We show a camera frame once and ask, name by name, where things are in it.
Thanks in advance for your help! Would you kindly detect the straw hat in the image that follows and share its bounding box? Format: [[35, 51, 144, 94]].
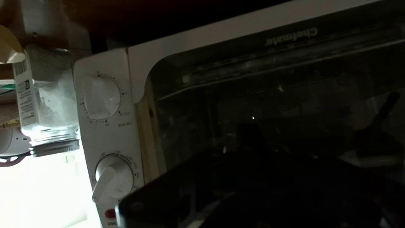
[[0, 23, 23, 64]]

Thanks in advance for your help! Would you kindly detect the clear plastic bottle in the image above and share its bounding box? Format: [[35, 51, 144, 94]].
[[11, 41, 82, 158]]

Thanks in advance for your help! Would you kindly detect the white toaster oven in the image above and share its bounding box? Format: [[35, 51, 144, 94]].
[[72, 0, 405, 228]]

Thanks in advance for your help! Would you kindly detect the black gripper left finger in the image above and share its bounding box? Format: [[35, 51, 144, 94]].
[[115, 121, 254, 228]]

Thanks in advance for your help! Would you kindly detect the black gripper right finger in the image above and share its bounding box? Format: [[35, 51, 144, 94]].
[[252, 121, 405, 228]]

